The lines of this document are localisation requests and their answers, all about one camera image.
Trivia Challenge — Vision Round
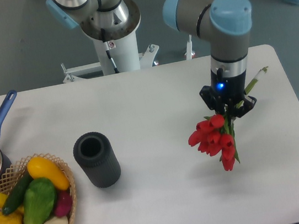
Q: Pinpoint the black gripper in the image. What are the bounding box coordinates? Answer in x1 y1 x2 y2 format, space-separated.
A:
199 68 257 120

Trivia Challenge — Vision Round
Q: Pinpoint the red tulip bouquet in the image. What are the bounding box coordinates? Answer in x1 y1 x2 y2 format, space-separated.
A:
188 66 269 171

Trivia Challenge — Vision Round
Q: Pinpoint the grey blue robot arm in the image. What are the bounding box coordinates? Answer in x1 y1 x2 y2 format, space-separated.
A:
46 0 257 120

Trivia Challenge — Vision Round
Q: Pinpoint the dark grey ribbed vase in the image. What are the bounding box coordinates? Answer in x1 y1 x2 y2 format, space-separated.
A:
73 131 121 188

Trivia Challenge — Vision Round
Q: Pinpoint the yellow squash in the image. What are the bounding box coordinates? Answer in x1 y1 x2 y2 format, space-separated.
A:
26 156 70 191

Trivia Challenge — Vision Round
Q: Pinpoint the green bok choy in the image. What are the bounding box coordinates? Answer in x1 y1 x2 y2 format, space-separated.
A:
23 177 56 224

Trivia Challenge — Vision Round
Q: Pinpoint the green cucumber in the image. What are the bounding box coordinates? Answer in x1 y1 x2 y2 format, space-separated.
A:
2 173 33 215

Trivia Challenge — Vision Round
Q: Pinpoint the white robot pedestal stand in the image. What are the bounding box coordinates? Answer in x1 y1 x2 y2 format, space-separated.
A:
52 0 199 84

